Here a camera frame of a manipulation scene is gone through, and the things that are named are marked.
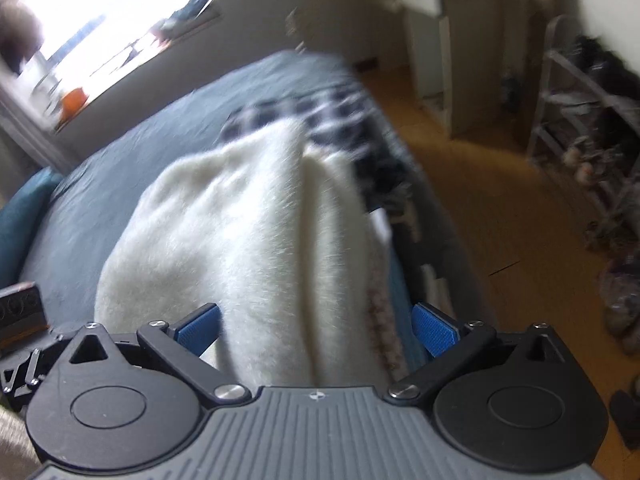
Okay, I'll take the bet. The plaid shirt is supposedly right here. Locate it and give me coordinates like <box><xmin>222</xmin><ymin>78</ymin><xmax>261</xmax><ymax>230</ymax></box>
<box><xmin>217</xmin><ymin>82</ymin><xmax>418</xmax><ymax>211</ymax></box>

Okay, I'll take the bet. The grey shoe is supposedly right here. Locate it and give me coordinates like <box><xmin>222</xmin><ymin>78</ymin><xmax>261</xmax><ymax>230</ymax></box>
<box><xmin>600</xmin><ymin>255</ymin><xmax>640</xmax><ymax>351</ymax></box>

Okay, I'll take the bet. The orange bag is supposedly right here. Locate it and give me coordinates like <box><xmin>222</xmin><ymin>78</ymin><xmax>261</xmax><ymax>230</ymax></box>
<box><xmin>59</xmin><ymin>87</ymin><xmax>88</xmax><ymax>113</ymax></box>

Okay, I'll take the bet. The dark hanging garment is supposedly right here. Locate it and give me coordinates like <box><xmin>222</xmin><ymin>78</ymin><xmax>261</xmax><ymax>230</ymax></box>
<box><xmin>0</xmin><ymin>0</ymin><xmax>43</xmax><ymax>73</ymax></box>

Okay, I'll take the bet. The grey bed blanket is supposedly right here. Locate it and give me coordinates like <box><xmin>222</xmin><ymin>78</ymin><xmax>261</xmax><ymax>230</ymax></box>
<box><xmin>15</xmin><ymin>50</ymin><xmax>496</xmax><ymax>351</ymax></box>

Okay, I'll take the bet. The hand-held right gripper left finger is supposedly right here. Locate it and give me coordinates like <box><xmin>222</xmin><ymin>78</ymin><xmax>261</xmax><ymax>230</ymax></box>
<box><xmin>55</xmin><ymin>302</ymin><xmax>252</xmax><ymax>405</ymax></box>

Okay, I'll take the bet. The black shoe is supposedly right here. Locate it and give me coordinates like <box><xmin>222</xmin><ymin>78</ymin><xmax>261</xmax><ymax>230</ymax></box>
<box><xmin>609</xmin><ymin>389</ymin><xmax>640</xmax><ymax>448</ymax></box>

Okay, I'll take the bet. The white desk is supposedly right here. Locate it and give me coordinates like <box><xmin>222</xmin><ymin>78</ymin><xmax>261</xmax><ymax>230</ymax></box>
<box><xmin>365</xmin><ymin>0</ymin><xmax>536</xmax><ymax>138</ymax></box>

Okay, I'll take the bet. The grey curtain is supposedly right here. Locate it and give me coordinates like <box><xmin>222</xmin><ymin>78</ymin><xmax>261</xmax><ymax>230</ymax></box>
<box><xmin>0</xmin><ymin>75</ymin><xmax>81</xmax><ymax>176</ymax></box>

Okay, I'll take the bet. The black bag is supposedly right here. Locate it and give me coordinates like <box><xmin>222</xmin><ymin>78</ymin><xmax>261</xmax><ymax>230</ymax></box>
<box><xmin>170</xmin><ymin>0</ymin><xmax>213</xmax><ymax>21</ymax></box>

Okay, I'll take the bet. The cream fuzzy deer sweater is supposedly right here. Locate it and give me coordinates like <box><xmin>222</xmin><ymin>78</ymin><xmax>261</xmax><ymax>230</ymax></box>
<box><xmin>94</xmin><ymin>119</ymin><xmax>416</xmax><ymax>388</ymax></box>

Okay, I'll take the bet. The carved cream bedpost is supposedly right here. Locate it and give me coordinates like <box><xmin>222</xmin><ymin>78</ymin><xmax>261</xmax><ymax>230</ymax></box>
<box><xmin>285</xmin><ymin>7</ymin><xmax>307</xmax><ymax>53</ymax></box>

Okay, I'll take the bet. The bright window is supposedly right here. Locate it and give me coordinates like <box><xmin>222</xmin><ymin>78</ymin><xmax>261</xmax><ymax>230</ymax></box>
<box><xmin>0</xmin><ymin>0</ymin><xmax>223</xmax><ymax>131</ymax></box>

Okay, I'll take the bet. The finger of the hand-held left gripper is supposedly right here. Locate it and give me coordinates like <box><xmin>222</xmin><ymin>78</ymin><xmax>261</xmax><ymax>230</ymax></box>
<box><xmin>0</xmin><ymin>334</ymin><xmax>68</xmax><ymax>413</ymax></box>

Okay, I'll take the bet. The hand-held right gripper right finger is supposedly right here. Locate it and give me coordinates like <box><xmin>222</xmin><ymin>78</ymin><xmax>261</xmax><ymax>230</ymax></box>
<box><xmin>385</xmin><ymin>301</ymin><xmax>576</xmax><ymax>405</ymax></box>

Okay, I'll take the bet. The metal shoe rack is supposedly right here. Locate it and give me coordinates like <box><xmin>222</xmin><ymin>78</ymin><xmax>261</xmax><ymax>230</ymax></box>
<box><xmin>527</xmin><ymin>15</ymin><xmax>640</xmax><ymax>246</ymax></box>

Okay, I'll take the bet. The blue pillow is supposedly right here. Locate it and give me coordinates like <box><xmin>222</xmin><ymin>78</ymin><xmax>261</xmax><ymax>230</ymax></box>
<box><xmin>0</xmin><ymin>167</ymin><xmax>63</xmax><ymax>291</ymax></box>

